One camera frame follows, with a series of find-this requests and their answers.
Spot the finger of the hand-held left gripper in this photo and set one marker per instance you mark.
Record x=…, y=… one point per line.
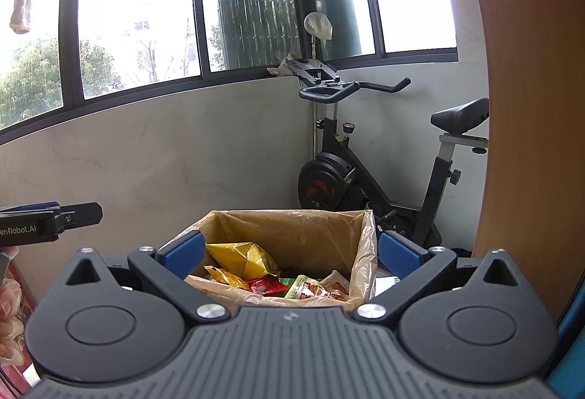
x=80, y=215
x=32, y=208

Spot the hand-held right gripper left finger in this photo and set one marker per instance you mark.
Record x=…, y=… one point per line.
x=183, y=250

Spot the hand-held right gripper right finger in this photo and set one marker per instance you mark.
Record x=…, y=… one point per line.
x=397, y=250

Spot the yellow snack bag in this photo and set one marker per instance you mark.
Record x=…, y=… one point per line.
x=247, y=259

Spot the beige snack packet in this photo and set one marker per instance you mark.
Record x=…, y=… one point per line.
x=336, y=284

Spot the red snack packet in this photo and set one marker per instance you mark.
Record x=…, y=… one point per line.
x=269, y=287

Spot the taped cardboard box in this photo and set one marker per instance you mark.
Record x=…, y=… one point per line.
x=297, y=234

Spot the pale green snack packet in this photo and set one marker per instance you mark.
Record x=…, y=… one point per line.
x=301, y=287

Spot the person's left hand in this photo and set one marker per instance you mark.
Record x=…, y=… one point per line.
x=10, y=321

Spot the red rack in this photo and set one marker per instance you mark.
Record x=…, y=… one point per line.
x=28, y=294

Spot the black exercise bike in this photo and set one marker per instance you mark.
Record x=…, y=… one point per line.
x=329, y=184

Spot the blue plastic object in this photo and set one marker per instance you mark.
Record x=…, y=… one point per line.
x=569, y=348

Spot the wooden board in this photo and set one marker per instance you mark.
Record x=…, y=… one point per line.
x=534, y=106

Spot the crumpled beige rag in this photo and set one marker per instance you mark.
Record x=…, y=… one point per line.
x=281, y=69

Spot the black framed window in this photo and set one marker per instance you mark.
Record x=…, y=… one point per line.
x=137, y=15

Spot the beige plastic bag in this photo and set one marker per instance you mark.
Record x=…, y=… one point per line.
x=318, y=25

